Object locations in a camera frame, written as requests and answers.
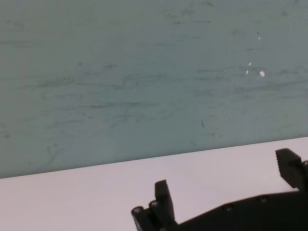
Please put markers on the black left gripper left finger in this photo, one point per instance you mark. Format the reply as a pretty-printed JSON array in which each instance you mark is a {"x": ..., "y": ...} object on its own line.
[{"x": 163, "y": 204}]

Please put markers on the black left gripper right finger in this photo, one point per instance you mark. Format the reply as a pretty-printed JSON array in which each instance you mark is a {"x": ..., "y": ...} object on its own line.
[{"x": 290, "y": 168}]

